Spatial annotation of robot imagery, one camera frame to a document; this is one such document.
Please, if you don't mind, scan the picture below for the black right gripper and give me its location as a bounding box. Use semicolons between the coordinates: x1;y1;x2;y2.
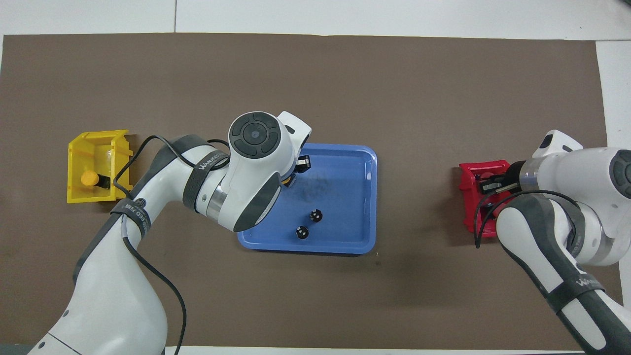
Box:
481;160;527;194

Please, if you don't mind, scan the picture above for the red plastic bin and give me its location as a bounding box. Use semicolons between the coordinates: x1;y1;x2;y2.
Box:
458;160;518;238

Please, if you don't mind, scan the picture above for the blue plastic tray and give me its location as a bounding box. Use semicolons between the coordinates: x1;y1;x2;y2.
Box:
238;143;378;255

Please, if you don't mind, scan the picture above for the brown table mat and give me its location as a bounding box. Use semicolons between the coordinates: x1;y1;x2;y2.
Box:
0;33;627;352

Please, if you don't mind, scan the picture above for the yellow plastic bin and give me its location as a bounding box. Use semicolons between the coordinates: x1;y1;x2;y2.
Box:
67;130;134;204

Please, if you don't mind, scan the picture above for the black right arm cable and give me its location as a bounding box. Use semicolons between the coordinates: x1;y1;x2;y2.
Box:
473;190;582;249

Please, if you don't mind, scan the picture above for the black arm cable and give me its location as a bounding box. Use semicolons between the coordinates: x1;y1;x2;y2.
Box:
473;190;582;249
112;135;232;355

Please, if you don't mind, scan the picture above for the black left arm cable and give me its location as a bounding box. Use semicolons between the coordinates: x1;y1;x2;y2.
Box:
112;135;232;355

